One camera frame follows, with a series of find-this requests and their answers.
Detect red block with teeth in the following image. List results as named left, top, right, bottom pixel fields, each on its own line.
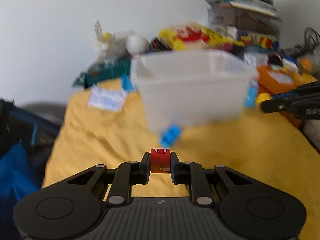
left=150, top=148, right=171, bottom=174

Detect yellow building block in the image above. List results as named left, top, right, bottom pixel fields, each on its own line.
left=256, top=93, right=272, bottom=105

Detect light blue cardboard box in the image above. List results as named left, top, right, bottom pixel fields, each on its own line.
left=245, top=80, right=259, bottom=108

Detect dark metal cup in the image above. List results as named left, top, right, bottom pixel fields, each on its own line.
left=268, top=53, right=283, bottom=68

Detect small white carton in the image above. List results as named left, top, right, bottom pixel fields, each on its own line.
left=243, top=53, right=268, bottom=68

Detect colourful shape blocks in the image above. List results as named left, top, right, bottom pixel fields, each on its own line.
left=237, top=31, right=279, bottom=49

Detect yellow cloth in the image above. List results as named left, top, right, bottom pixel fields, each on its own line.
left=43, top=90, right=319, bottom=239

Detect blue building block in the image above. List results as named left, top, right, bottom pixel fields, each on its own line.
left=159, top=125, right=182, bottom=148

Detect white paper packet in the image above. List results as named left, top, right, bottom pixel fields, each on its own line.
left=87, top=86, right=128, bottom=112

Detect white plastic bin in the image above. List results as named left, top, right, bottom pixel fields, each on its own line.
left=130, top=50, right=259, bottom=132

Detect stack of books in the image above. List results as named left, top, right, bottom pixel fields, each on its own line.
left=205, top=0, right=278, bottom=17

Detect yellow snack bag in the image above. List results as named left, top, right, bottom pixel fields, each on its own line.
left=158, top=22, right=245, bottom=51

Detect dark green box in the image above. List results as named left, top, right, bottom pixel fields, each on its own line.
left=72, top=57, right=131, bottom=89

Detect white plastic bag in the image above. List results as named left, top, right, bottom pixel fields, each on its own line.
left=94, top=20, right=134, bottom=63

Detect white bowl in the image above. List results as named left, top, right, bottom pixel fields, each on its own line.
left=126, top=34, right=149, bottom=55

